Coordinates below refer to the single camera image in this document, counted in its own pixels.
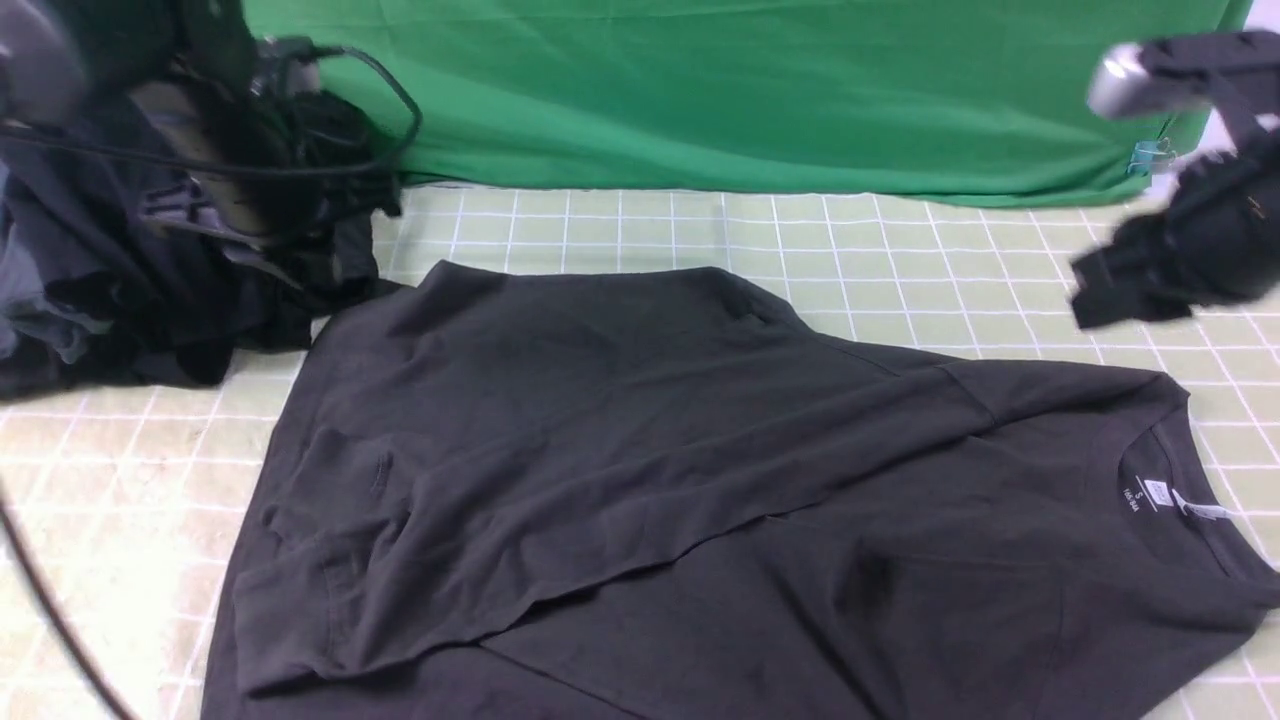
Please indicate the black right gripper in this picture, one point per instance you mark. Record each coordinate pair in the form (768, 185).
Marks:
(1148, 272)

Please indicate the dark gray long-sleeve shirt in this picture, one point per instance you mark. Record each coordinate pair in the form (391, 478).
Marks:
(664, 496)

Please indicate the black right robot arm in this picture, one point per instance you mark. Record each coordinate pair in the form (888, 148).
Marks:
(1216, 244)

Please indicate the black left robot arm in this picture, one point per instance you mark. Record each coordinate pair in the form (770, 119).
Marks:
(188, 66)

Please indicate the blue binder clip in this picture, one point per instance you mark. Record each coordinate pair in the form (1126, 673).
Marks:
(1151, 157)

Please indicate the green backdrop cloth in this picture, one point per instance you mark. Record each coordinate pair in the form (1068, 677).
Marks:
(980, 103)

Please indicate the pile of dark clothes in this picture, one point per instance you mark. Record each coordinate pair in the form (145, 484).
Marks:
(93, 296)

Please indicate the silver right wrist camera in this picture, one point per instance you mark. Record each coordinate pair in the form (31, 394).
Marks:
(1230, 70)

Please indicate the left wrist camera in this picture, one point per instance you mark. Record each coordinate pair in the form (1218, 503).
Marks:
(286, 67)

